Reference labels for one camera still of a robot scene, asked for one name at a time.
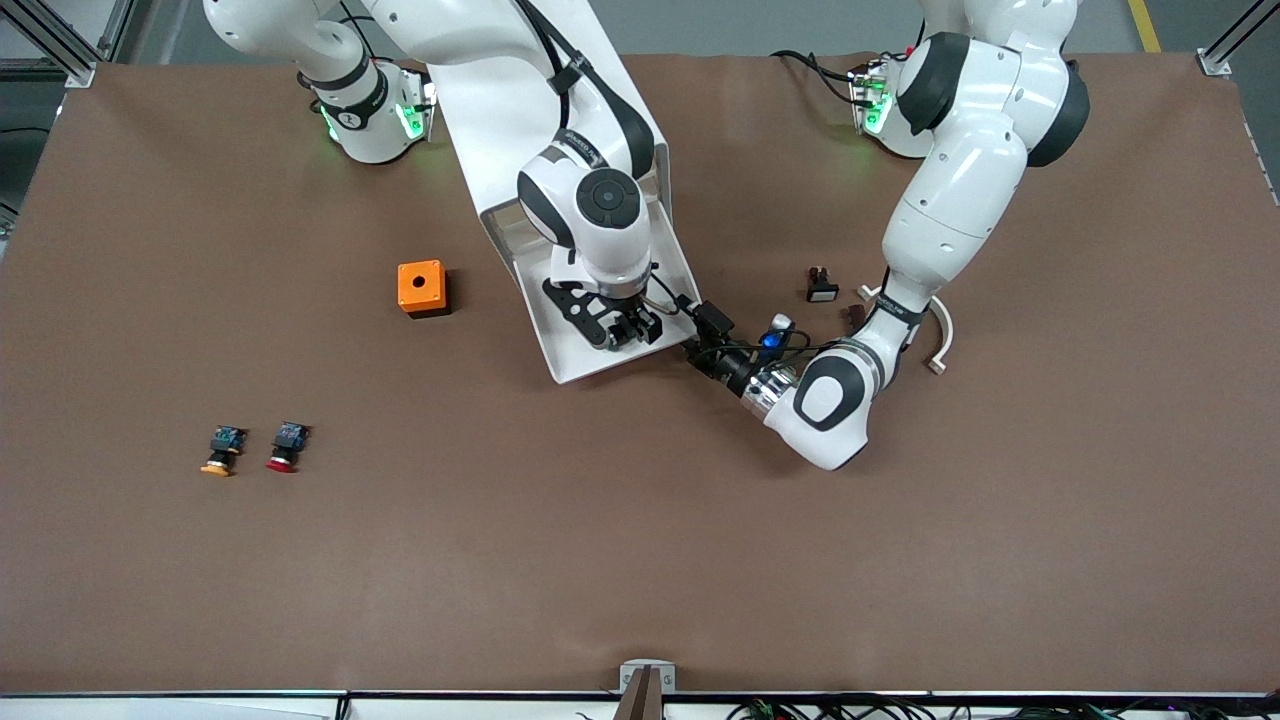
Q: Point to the red mushroom push button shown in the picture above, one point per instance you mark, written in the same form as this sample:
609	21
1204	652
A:
287	445

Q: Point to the orange button enclosure box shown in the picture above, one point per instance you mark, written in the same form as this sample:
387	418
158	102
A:
420	287

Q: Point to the grey metal table bracket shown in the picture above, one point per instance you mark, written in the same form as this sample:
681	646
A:
630	670

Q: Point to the brown terminal block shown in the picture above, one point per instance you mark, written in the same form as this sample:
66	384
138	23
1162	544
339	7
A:
853	318

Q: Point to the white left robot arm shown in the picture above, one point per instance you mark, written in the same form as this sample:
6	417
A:
950	200

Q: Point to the white curved plastic bracket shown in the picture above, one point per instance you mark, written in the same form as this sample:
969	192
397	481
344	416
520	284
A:
945	335

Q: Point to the brown camera post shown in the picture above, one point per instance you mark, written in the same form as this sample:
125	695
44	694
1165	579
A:
640	702

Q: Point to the aluminium frame profile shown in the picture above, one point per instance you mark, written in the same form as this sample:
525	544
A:
1213	62
60	40

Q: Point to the brown table cover sheet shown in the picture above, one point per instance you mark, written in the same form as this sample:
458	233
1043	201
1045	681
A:
640	550

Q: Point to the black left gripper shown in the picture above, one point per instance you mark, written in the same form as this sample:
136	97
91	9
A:
733	366

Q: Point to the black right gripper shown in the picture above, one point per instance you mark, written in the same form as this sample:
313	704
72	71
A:
634	321

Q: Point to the yellow mushroom push button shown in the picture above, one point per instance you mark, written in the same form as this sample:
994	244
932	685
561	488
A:
222	450

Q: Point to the black switch with white face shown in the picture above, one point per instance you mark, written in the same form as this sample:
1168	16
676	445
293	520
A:
822	288

